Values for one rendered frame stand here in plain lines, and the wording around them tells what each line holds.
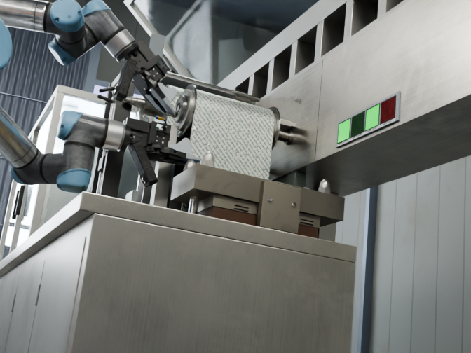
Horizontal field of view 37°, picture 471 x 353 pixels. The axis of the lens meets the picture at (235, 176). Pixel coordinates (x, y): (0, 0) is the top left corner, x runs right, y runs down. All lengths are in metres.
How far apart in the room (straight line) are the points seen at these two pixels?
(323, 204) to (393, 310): 2.09
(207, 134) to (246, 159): 0.12
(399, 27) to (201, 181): 0.58
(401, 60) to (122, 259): 0.76
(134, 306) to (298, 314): 0.38
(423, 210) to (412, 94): 2.12
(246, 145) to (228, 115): 0.09
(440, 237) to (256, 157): 1.76
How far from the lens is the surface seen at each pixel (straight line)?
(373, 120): 1.65
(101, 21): 1.89
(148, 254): 1.45
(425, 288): 3.54
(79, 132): 1.70
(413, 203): 3.74
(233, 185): 1.61
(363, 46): 1.79
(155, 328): 1.45
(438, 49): 1.53
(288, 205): 1.64
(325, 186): 1.76
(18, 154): 1.72
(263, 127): 1.91
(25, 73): 5.14
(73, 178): 1.67
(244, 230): 1.54
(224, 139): 1.85
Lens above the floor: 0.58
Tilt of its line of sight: 16 degrees up
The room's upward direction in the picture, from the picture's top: 6 degrees clockwise
